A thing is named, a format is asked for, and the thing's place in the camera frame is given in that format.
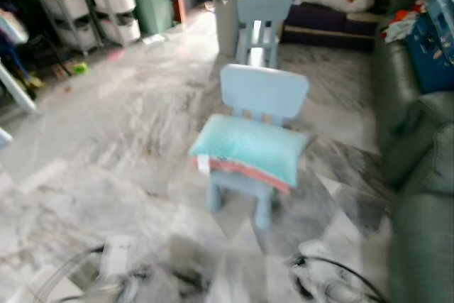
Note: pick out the teal and pink plush pillow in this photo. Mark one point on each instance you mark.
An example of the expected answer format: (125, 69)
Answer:
(252, 148)

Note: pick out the green leather sofa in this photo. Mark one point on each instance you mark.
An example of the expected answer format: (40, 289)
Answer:
(418, 232)

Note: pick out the blue plastic crate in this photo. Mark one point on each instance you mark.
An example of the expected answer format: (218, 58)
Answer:
(429, 54)

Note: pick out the colourful cloth heap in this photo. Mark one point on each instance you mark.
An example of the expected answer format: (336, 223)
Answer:
(399, 26)

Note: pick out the dark purple couch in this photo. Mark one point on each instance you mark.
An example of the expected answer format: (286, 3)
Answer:
(319, 23)

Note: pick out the light blue child chair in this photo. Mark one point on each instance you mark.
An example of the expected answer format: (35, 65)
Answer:
(264, 90)
(262, 8)

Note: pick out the grey small table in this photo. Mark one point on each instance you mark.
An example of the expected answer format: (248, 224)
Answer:
(225, 23)

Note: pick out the green bin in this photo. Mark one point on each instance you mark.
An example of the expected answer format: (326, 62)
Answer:
(154, 1)

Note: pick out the small green toy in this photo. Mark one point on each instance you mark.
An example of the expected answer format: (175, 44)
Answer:
(80, 68)

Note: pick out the white slanted bar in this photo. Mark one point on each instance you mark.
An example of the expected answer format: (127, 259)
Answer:
(18, 90)

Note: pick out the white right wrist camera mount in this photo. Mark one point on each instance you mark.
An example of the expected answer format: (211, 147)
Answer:
(312, 253)

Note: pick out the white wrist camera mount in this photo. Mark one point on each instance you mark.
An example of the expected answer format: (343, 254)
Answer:
(312, 253)
(118, 255)

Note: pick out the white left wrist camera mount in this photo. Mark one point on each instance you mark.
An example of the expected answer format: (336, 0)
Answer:
(118, 255)

